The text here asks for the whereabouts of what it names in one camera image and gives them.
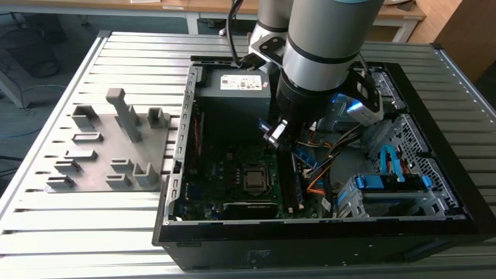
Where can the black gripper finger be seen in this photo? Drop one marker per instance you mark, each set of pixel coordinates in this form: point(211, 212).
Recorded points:
point(276, 135)
point(299, 136)

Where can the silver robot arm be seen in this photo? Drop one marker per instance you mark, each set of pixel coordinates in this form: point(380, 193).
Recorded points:
point(325, 35)

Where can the black RAM slot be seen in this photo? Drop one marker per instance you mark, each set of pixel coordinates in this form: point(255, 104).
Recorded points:
point(284, 186)

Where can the grey power supply unit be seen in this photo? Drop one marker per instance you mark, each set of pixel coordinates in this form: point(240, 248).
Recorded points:
point(232, 110)

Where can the silver CPU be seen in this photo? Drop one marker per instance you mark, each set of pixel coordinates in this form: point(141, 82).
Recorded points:
point(255, 178)

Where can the dark green motherboard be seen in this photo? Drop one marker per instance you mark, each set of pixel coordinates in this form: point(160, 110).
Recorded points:
point(216, 174)

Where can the grey metal drive cage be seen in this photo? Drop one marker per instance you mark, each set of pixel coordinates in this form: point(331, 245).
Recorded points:
point(387, 87)

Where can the blue disk carrier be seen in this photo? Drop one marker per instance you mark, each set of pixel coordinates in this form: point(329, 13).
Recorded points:
point(369, 183)

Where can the grey metal disk bay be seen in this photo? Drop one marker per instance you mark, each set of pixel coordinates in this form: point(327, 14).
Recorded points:
point(348, 203)

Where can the black graphics card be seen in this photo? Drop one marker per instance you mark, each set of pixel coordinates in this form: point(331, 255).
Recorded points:
point(252, 210)

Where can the black open PC case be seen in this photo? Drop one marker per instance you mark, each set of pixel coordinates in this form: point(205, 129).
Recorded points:
point(309, 241)

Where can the grey parts rack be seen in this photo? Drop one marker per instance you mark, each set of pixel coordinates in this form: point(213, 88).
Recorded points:
point(108, 145)

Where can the brown wooden cabinet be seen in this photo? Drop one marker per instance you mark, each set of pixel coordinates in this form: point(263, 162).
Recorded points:
point(464, 35)

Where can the black round bin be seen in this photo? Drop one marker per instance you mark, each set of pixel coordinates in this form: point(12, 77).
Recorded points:
point(47, 68)

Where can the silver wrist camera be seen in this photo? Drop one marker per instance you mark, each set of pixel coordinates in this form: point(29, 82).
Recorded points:
point(364, 114)

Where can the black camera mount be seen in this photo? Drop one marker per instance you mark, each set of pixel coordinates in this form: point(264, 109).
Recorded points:
point(365, 87)

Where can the wooden desk with white frame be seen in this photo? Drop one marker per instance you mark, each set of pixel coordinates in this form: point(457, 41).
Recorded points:
point(399, 14)

